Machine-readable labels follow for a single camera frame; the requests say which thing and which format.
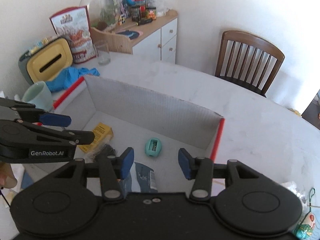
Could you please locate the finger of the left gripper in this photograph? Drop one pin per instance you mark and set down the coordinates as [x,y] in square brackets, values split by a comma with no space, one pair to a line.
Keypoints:
[26,135]
[14,110]

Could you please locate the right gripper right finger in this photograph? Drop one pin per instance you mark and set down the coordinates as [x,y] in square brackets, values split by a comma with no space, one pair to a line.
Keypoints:
[199,169]

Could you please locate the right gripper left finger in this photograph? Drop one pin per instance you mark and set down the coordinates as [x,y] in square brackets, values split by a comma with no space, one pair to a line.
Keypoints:
[113,169]

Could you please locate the colourful zongzi sachet charm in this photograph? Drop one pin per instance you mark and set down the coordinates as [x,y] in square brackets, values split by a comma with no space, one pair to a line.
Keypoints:
[307,227]

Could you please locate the person's left hand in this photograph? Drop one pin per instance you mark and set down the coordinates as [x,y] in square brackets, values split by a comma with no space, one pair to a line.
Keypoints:
[7,178]

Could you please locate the light green mug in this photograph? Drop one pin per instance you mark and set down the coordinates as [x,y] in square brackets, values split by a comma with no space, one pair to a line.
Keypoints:
[39,95]

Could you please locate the blue white printed packet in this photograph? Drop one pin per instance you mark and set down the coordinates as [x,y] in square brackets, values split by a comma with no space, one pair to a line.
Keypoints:
[141,179]

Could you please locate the yellow small box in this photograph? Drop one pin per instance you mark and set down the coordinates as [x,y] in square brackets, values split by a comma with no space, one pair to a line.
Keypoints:
[102,135]

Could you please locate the teal pencil sharpener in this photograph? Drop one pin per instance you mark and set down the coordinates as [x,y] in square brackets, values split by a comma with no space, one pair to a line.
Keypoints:
[153,147]

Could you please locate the yellow green tissue box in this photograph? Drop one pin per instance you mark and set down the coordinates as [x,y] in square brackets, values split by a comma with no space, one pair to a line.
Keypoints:
[45,60]

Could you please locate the blue rubber glove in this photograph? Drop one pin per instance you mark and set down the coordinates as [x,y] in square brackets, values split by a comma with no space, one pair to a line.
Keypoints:
[68,76]

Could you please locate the red and white cardboard box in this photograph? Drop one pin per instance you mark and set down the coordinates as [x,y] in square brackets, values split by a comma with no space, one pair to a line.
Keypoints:
[137,114]

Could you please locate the clear drinking glass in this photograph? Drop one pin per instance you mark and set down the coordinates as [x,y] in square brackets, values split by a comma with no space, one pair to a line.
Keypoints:
[102,52]

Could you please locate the red white snack bag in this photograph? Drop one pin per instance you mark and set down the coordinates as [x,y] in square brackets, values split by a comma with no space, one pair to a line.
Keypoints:
[73,24]

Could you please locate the brown wooden chair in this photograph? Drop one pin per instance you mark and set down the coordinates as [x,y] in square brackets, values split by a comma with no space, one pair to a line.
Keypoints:
[248,61]

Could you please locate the white sideboard wooden top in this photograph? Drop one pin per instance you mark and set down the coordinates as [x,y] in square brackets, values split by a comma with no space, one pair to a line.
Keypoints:
[157,40]

